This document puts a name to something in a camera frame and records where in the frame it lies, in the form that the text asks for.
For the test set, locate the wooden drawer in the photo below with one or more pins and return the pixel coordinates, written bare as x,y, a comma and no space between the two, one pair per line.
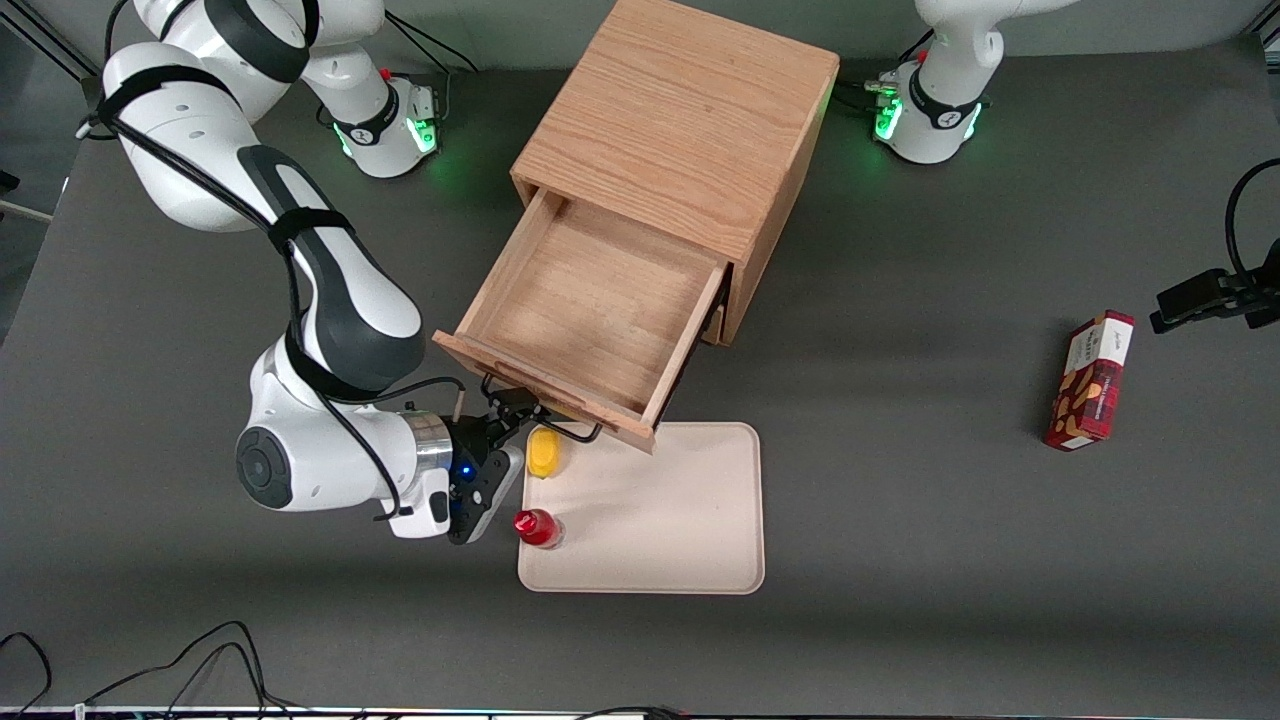
590,300
714,325

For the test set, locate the wooden drawer cabinet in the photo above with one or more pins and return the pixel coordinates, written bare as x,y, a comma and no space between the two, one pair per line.
690,110

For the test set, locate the red small bottle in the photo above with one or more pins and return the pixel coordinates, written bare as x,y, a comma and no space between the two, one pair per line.
536,526

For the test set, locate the black camera clamp mount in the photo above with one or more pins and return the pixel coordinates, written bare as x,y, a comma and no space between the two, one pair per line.
1205,295

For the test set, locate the red plaid cookie box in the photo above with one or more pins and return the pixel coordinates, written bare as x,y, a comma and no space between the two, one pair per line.
1090,385

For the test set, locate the yellow toy lemon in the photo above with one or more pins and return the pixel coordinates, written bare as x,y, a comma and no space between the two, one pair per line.
544,452

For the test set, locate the beige plastic tray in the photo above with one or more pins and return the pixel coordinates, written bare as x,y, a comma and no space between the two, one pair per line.
660,520

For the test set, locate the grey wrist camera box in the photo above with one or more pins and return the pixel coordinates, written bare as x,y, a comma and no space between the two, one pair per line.
490,500

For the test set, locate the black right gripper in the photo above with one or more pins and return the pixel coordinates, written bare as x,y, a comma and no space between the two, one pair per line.
467,437

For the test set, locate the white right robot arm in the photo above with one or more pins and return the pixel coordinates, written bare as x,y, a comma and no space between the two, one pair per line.
350,300

